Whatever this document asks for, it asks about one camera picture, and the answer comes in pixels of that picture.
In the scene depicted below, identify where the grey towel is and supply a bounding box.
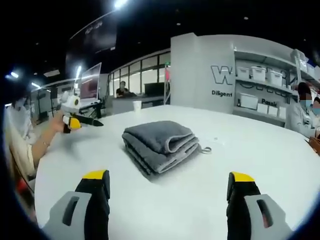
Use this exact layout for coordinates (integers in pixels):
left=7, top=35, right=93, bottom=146
left=121, top=120, right=212, bottom=176

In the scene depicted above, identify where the person's left hand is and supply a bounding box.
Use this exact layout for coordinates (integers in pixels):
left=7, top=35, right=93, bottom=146
left=48, top=115, right=66, bottom=141

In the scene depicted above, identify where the large tilted display screen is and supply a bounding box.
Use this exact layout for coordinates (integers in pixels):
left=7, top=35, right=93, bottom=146
left=79, top=62, right=103, bottom=107

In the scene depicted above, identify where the grey reception counter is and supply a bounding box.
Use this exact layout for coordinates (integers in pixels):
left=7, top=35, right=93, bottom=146
left=111, top=95, right=171, bottom=116

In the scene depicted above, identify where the person's own body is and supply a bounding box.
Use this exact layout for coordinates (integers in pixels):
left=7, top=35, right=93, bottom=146
left=3, top=83, right=52, bottom=181

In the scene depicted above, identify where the dark hanging ceiling screen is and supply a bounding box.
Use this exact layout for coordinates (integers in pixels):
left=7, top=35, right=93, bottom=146
left=65, top=14, right=119, bottom=76

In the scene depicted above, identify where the black computer monitor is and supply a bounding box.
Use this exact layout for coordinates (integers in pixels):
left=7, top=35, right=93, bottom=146
left=144, top=83, right=166, bottom=96

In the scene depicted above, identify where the brown bag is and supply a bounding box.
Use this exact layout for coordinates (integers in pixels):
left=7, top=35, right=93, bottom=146
left=304, top=126, right=320, bottom=158

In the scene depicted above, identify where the large white storage box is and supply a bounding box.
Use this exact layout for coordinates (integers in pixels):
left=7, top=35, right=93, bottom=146
left=236, top=92, right=259, bottom=110

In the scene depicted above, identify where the grey shelf unit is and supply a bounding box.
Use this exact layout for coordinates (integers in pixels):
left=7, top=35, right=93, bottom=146
left=232, top=46, right=320, bottom=127

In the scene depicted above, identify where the white lidded storage bin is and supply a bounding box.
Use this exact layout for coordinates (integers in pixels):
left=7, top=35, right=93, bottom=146
left=265, top=69, right=284, bottom=86
left=250, top=65, right=266, bottom=82
left=235, top=65, right=251, bottom=80

